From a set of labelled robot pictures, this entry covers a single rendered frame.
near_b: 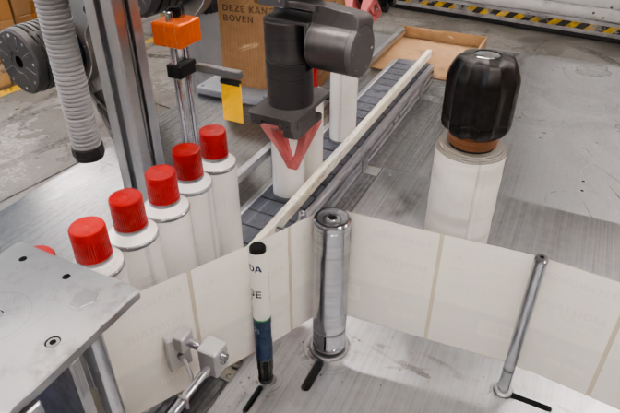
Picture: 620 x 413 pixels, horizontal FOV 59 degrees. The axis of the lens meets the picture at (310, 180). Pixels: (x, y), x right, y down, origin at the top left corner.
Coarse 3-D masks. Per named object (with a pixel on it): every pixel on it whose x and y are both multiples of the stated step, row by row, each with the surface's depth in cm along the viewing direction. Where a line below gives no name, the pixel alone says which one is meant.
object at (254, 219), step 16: (400, 64) 142; (384, 80) 132; (368, 96) 124; (384, 96) 124; (400, 96) 124; (368, 112) 117; (384, 112) 117; (336, 144) 105; (272, 192) 91; (320, 192) 92; (256, 208) 87; (272, 208) 87; (304, 208) 87; (256, 224) 84; (288, 224) 84
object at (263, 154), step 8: (400, 32) 138; (392, 40) 133; (384, 48) 128; (376, 56) 125; (264, 152) 86; (248, 160) 84; (256, 160) 84; (264, 160) 86; (240, 168) 82; (248, 168) 82; (240, 176) 81
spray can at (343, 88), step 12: (336, 84) 99; (348, 84) 99; (336, 96) 100; (348, 96) 100; (336, 108) 102; (348, 108) 101; (336, 120) 103; (348, 120) 102; (336, 132) 104; (348, 132) 104
